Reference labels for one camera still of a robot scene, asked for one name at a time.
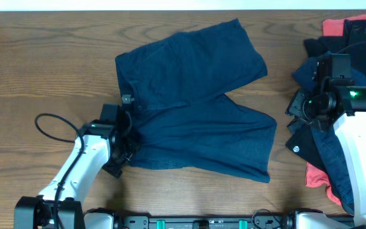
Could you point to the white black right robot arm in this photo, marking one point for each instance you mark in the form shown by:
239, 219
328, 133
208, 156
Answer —
342, 109

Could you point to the dark blue garment in pile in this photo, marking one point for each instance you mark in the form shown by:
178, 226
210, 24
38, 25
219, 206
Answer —
323, 149

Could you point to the navy blue shorts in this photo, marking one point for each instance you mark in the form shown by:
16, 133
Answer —
176, 93

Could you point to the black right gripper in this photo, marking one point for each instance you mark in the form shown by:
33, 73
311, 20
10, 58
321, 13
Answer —
295, 107

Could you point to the black garment with logo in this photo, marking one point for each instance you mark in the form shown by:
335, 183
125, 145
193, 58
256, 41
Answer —
354, 34

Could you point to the red garment in pile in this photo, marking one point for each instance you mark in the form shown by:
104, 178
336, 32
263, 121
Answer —
316, 177

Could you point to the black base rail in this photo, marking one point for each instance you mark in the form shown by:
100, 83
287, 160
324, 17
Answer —
306, 218

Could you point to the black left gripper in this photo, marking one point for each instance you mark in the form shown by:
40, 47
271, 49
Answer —
133, 147

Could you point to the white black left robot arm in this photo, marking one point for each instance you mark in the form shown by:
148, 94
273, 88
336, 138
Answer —
104, 144

